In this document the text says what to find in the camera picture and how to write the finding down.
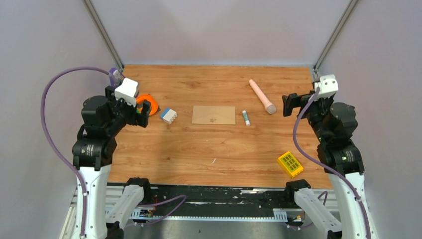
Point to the green white glue stick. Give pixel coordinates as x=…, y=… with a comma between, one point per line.
x=246, y=118

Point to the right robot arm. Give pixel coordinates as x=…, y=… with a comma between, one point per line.
x=333, y=124

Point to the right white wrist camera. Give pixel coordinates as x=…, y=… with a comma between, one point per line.
x=327, y=85

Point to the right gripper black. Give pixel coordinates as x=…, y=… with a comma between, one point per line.
x=293, y=100

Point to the yellow toy block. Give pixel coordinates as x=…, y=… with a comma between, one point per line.
x=290, y=164

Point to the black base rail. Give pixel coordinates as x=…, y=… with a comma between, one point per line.
x=220, y=202

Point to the purple holder stand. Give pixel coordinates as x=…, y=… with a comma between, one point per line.
x=115, y=77

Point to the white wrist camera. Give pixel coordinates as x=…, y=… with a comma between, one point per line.
x=127, y=91
x=327, y=85

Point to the brown paper envelope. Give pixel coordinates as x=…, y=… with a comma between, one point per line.
x=223, y=115

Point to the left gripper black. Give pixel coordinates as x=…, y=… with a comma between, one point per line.
x=141, y=119

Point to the pink cylindrical tube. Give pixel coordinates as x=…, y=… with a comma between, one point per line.
x=270, y=108

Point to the blue white toy block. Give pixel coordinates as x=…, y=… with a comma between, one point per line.
x=168, y=116

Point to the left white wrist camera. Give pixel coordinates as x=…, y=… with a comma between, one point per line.
x=127, y=91

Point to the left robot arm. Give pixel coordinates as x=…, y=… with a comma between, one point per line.
x=104, y=117

